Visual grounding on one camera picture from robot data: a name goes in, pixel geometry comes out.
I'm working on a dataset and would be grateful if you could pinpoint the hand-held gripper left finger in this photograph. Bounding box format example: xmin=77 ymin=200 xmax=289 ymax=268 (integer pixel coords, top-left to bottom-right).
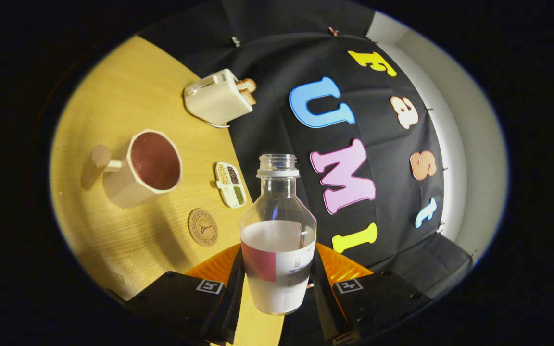
xmin=106 ymin=244 xmax=247 ymax=346

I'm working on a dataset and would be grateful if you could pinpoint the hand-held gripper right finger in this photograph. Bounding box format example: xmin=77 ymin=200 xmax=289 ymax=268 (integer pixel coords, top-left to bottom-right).
xmin=310 ymin=243 xmax=432 ymax=346

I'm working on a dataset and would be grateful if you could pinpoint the clear juice bottle red label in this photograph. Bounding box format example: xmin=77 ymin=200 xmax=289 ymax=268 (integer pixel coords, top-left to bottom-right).
xmin=239 ymin=154 xmax=317 ymax=316

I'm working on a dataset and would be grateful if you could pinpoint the round wooden coaster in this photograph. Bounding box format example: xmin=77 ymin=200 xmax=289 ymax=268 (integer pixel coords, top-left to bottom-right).
xmin=188 ymin=208 xmax=219 ymax=247

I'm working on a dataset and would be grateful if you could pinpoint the cream cup wooden handle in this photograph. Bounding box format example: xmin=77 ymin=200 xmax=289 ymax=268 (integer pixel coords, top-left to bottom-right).
xmin=81 ymin=129 xmax=183 ymax=209

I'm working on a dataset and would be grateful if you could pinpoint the white divided condiment dish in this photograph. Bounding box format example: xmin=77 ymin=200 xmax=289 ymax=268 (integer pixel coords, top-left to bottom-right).
xmin=214 ymin=162 xmax=248 ymax=209

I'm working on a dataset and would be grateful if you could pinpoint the black backdrop cloth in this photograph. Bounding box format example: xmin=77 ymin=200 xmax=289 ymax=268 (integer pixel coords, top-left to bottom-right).
xmin=138 ymin=0 xmax=475 ymax=298

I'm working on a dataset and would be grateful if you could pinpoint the cream toaster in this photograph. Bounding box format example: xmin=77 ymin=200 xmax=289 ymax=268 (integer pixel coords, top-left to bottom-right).
xmin=184 ymin=68 xmax=253 ymax=126

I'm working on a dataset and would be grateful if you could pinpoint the wooden table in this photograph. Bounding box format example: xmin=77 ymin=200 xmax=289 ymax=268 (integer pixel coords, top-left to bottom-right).
xmin=50 ymin=35 xmax=285 ymax=346

